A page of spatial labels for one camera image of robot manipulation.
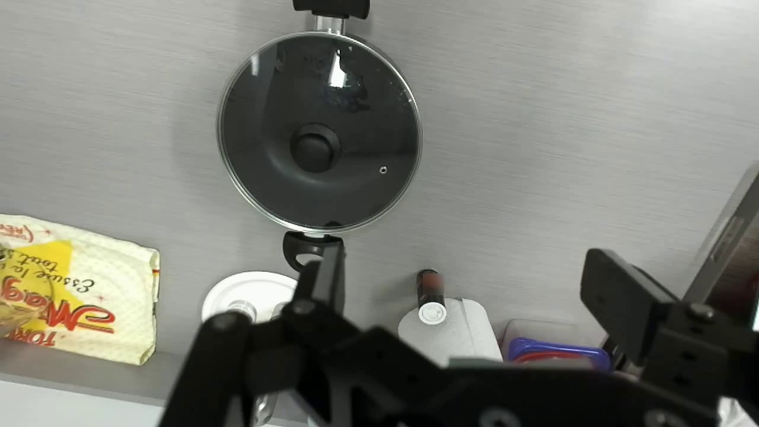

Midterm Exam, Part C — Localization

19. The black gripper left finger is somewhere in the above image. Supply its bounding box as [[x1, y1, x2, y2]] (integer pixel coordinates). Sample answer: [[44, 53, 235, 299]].
[[156, 234, 437, 427]]

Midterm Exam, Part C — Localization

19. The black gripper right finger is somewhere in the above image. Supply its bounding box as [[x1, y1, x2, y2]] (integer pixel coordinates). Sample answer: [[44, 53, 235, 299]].
[[580, 246, 759, 421]]

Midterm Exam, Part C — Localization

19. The glass lid with black knob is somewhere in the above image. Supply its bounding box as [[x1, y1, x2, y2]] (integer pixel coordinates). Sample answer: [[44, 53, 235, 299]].
[[217, 31, 422, 234]]

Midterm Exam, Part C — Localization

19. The clear container with blue lid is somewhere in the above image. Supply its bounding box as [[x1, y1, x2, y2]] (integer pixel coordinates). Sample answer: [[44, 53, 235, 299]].
[[501, 317, 617, 375]]

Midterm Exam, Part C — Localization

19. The silver metal appliance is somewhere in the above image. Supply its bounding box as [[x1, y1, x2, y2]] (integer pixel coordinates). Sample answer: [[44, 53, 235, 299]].
[[684, 161, 759, 334]]

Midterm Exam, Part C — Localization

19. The white yellow paper package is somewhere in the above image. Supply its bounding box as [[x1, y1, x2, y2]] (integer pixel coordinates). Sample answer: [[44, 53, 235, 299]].
[[0, 210, 163, 367]]

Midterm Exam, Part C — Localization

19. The white plastic bottle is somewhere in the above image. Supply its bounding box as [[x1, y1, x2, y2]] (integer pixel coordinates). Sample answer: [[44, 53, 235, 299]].
[[397, 297, 506, 367]]

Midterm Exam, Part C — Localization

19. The brown stick with white end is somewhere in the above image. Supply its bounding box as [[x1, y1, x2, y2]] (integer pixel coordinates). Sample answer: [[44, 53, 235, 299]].
[[416, 268, 452, 328]]

